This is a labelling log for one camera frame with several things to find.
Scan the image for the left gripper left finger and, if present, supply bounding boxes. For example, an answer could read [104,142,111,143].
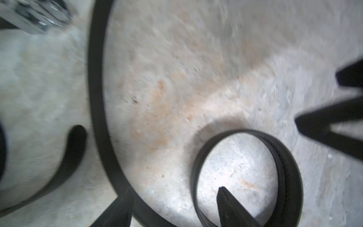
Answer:
[91,189,135,227]

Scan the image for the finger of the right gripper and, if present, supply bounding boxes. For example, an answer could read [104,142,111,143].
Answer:
[294,58,363,161]

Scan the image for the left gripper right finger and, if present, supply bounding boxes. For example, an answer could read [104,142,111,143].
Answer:
[216,187,261,227]

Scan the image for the long black belt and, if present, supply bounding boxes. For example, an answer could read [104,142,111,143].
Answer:
[88,1,303,227]

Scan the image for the black belt with silver buckle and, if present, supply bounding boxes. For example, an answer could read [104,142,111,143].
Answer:
[1,1,88,217]

